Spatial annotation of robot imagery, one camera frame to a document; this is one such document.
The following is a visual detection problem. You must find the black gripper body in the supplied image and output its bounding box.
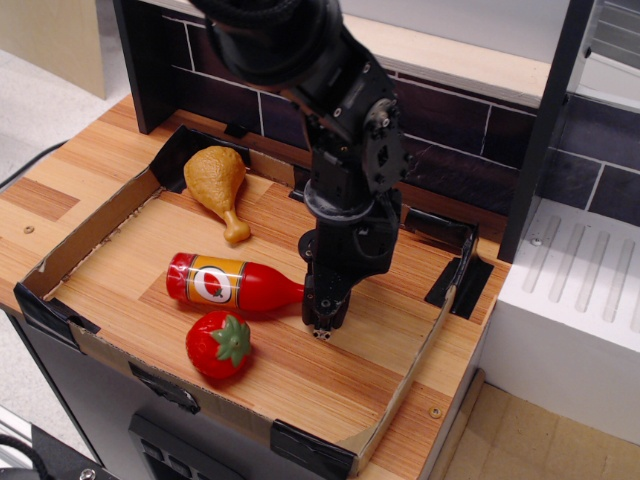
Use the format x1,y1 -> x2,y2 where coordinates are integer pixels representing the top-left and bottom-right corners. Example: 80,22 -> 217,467
298,184 -> 402,310

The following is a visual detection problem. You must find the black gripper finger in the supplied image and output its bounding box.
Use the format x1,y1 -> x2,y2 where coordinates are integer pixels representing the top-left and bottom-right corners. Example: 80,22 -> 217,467
302,294 -> 325,340
327,297 -> 350,330

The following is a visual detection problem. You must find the red hot sauce bottle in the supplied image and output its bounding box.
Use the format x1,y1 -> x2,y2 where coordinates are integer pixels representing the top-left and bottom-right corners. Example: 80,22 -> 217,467
166,253 -> 304,312

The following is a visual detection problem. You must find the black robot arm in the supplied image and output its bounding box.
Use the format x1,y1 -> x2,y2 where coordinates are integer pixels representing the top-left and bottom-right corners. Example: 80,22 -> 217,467
197,1 -> 410,339

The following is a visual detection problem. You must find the cardboard fence with black tape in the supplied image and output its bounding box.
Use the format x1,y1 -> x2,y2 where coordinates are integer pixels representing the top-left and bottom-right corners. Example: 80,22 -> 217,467
1,120 -> 509,479

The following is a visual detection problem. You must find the red plastic strawberry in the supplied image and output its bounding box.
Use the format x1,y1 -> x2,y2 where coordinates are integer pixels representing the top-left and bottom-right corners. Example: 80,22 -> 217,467
186,311 -> 252,379

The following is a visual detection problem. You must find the brass screw right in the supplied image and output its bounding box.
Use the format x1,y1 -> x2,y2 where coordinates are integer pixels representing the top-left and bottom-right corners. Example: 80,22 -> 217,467
429,407 -> 442,419

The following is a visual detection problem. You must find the plastic chicken drumstick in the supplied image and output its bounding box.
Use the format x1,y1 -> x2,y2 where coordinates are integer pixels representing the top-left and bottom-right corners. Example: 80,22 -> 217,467
183,146 -> 251,244

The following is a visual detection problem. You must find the black toy oven panel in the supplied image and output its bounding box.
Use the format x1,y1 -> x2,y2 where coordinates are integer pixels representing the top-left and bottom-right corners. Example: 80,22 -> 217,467
129,414 -> 244,480

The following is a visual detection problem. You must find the light wooden shelf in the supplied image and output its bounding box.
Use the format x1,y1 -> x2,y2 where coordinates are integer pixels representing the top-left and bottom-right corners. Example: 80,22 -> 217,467
343,14 -> 550,108

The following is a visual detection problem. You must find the white toy sink drainboard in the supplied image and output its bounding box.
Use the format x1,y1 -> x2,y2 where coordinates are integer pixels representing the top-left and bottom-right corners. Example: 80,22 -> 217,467
480,200 -> 639,443

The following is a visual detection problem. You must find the black left side panel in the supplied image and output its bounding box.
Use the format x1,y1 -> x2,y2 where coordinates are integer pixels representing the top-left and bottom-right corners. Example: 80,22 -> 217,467
112,0 -> 211,135

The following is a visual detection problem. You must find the black vertical post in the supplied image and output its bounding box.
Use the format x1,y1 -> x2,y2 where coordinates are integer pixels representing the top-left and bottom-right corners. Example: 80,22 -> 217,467
498,0 -> 602,263

